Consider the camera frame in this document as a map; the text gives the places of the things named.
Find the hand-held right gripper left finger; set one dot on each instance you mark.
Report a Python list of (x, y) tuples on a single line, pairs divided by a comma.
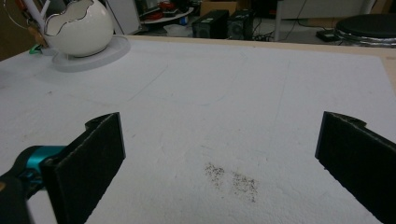
[(87, 168)]

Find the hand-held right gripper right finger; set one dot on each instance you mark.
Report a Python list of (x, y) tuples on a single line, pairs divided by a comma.
[(358, 158)]

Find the white branched key rack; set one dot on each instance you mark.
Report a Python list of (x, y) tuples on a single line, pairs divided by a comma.
[(34, 12)]

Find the white round tray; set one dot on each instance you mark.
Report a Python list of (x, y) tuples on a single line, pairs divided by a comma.
[(113, 51)]

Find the black power adapter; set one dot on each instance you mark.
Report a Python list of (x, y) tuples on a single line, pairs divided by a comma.
[(327, 35)]

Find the black round stool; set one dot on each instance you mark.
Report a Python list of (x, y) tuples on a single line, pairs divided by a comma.
[(367, 26)]

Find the white eggshell-shaped ceramic vase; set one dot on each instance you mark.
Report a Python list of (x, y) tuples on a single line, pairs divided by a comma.
[(87, 34)]

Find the white cabinet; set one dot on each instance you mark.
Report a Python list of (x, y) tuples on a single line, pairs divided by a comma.
[(124, 15)]

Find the clear plastic bag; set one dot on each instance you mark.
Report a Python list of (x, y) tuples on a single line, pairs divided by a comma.
[(177, 30)]

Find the round white low table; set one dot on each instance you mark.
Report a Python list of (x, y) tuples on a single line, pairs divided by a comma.
[(168, 19)]

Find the black computer tower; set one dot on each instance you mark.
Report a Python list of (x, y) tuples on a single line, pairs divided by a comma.
[(239, 26), (209, 25)]

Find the red item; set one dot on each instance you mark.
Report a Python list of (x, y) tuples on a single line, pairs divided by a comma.
[(166, 5)]

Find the cardboard box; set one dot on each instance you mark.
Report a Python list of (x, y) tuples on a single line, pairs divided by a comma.
[(218, 7)]

